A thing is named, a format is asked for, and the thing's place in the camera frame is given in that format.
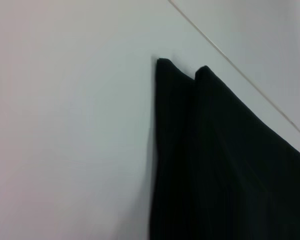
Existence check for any black t-shirt with FREE print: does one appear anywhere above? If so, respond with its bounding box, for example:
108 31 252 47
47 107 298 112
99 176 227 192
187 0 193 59
149 57 300 240

